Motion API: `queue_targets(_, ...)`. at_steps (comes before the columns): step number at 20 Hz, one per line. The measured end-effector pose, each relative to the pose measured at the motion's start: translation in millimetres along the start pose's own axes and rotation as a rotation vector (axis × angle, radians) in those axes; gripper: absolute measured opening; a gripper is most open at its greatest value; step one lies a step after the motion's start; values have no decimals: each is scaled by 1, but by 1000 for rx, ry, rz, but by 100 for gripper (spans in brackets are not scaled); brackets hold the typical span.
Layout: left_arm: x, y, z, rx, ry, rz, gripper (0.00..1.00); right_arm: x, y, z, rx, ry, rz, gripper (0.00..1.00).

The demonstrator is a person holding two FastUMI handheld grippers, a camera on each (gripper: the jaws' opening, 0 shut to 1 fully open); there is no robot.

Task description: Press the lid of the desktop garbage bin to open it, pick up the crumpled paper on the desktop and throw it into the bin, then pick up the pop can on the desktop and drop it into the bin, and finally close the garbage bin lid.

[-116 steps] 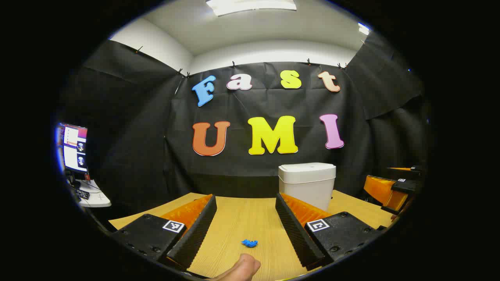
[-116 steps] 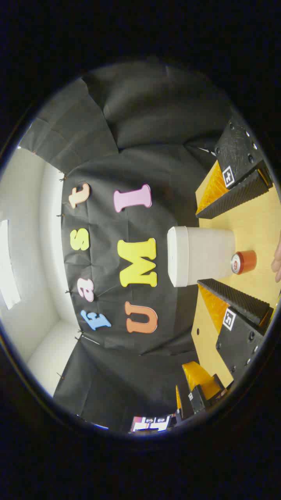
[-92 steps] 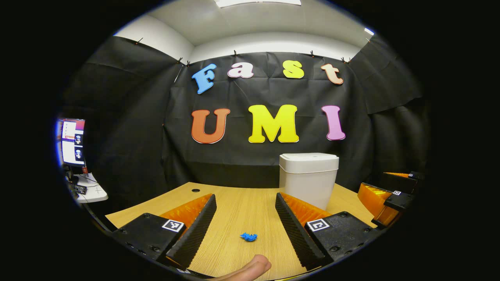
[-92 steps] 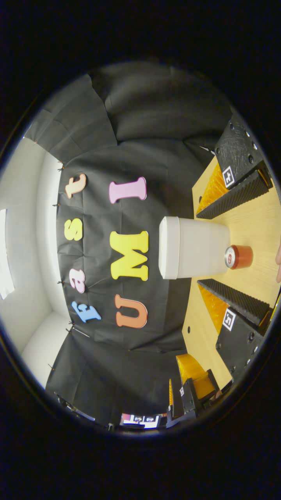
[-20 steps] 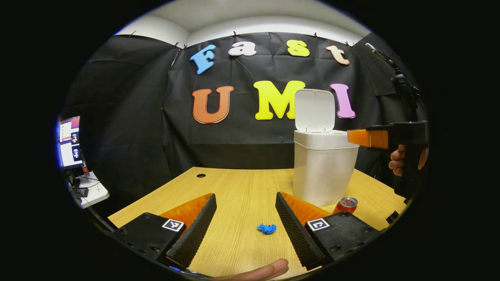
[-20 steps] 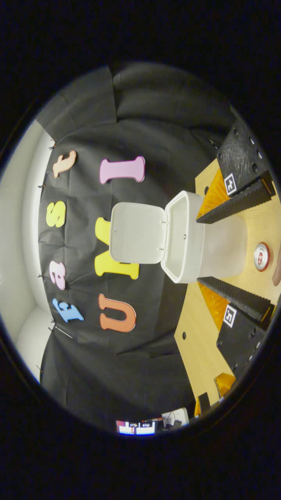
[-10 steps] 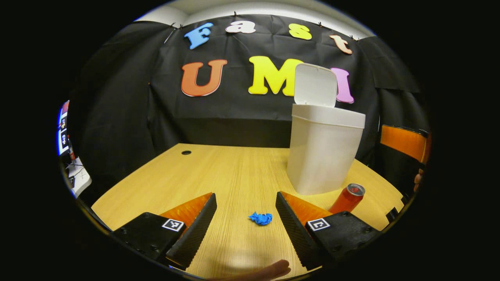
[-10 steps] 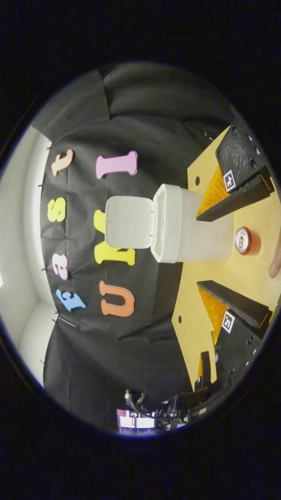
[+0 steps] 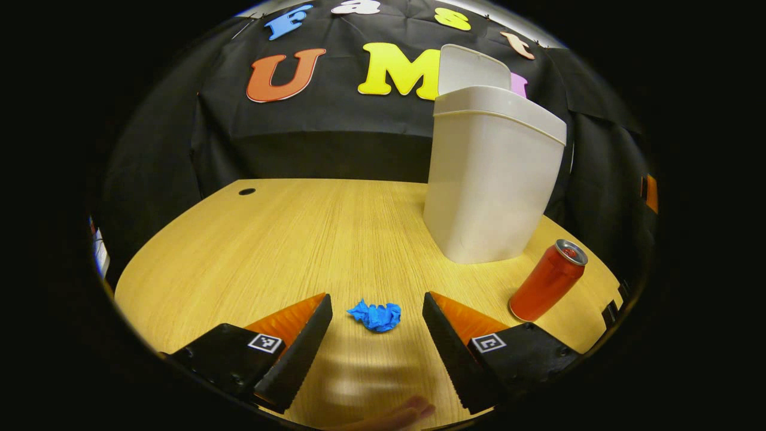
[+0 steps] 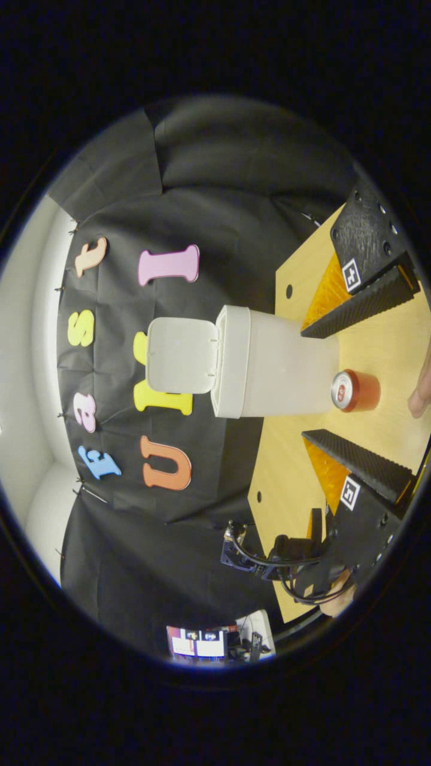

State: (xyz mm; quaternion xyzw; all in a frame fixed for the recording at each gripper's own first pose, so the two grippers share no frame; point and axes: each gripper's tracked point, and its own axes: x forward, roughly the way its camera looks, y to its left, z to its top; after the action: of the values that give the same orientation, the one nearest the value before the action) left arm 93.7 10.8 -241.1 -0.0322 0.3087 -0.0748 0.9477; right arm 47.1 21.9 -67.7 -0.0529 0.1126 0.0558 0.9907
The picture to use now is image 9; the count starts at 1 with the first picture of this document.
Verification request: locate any red pop can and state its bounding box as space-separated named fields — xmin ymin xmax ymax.
xmin=508 ymin=239 xmax=589 ymax=323

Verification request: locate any blue paper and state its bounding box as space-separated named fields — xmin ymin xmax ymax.
xmin=347 ymin=299 xmax=402 ymax=333

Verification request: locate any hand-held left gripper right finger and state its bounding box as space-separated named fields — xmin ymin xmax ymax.
xmin=422 ymin=292 xmax=581 ymax=415

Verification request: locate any black backdrop cloth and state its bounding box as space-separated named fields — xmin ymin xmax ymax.
xmin=99 ymin=0 xmax=659 ymax=288

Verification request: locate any white desktop garbage bin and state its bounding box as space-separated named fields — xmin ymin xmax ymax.
xmin=422 ymin=44 xmax=568 ymax=265

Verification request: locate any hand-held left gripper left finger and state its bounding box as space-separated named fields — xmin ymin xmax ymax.
xmin=168 ymin=292 xmax=333 ymax=415

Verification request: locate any wooden desktop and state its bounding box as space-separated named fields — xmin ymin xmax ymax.
xmin=114 ymin=178 xmax=624 ymax=431

